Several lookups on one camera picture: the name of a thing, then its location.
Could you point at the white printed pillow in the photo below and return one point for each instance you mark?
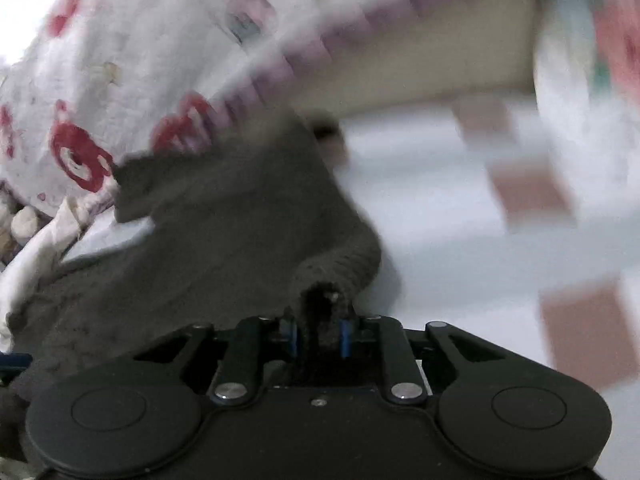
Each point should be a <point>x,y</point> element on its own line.
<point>570,110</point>

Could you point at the grey plush rabbit toy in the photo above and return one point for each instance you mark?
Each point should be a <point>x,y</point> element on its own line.
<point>24,222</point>

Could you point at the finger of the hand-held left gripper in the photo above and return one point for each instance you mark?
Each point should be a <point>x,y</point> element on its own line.
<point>15,360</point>

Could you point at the white bear print quilt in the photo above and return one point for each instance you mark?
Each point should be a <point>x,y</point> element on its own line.
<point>150,60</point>

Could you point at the dark grey knit sweater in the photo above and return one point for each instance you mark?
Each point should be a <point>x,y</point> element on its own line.
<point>225,240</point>

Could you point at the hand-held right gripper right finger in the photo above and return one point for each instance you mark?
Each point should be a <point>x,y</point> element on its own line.
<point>345,336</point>

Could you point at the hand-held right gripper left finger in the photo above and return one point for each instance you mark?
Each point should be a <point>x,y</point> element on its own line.
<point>291,335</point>

